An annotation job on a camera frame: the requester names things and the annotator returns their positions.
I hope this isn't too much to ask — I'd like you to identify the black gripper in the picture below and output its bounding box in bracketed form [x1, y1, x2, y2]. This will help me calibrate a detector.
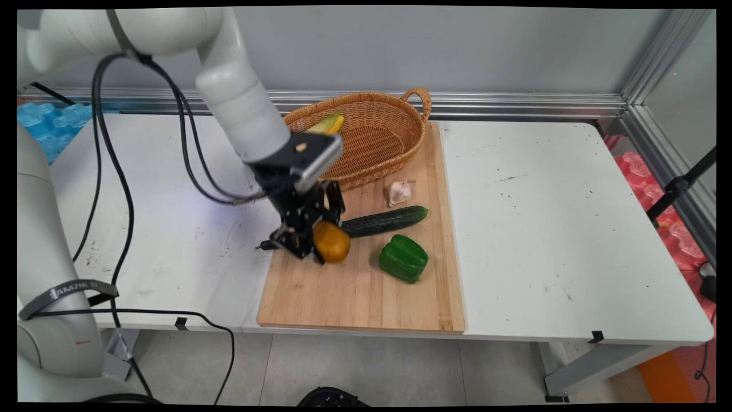
[250, 163, 347, 266]

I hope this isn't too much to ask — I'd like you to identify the yellow bell pepper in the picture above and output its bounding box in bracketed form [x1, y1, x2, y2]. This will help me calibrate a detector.
[312, 220, 352, 264]

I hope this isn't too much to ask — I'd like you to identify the dark green cucumber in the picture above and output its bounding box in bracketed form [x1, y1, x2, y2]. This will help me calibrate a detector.
[256, 205, 429, 252]

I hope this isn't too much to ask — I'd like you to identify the white garlic bulb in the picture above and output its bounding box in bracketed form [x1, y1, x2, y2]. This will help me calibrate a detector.
[388, 181, 413, 208]

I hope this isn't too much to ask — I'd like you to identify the bamboo cutting board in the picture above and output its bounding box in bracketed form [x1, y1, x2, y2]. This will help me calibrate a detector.
[257, 121, 466, 335]

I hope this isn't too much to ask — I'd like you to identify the green bell pepper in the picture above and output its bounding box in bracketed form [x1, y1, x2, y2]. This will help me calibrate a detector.
[378, 234, 429, 284]

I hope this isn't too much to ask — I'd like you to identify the yellow corn cob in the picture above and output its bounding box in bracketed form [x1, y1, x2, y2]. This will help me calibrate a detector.
[305, 113, 346, 137]

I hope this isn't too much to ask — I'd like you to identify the woven wicker basket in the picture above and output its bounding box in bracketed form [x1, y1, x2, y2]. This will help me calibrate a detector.
[283, 88, 433, 193]

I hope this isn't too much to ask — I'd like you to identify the black round floor object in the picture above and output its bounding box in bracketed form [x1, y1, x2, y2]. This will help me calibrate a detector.
[297, 386, 371, 407]

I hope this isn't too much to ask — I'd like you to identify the blue foam sheet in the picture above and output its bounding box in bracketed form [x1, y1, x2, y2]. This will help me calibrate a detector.
[17, 102, 121, 167]

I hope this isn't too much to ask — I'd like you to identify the grey table leg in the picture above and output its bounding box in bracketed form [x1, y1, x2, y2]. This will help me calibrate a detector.
[539, 342, 682, 403]

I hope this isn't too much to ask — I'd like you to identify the pink foam sheet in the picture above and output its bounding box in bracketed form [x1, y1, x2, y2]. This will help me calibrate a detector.
[613, 150, 717, 321]

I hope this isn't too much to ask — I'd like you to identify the black tripod stand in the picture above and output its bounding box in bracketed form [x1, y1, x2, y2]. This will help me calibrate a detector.
[646, 148, 717, 229]

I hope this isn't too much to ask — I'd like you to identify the black small box device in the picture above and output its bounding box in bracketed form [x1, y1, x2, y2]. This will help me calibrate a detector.
[699, 262, 717, 304]

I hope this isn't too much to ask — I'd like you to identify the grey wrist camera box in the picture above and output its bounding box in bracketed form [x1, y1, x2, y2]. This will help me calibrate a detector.
[258, 132, 344, 193]

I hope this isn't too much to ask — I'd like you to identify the black power cable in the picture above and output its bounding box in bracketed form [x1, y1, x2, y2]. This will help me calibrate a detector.
[29, 308, 237, 405]

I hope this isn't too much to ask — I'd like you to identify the horizontal aluminium frame rail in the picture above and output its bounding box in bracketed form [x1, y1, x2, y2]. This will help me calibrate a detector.
[17, 86, 628, 121]

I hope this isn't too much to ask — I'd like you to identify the grey velcro strap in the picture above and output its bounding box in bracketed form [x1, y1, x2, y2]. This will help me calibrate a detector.
[18, 279, 120, 322]

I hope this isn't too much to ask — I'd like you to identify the slanted aluminium frame post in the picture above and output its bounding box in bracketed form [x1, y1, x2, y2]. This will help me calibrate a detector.
[619, 9, 717, 270]

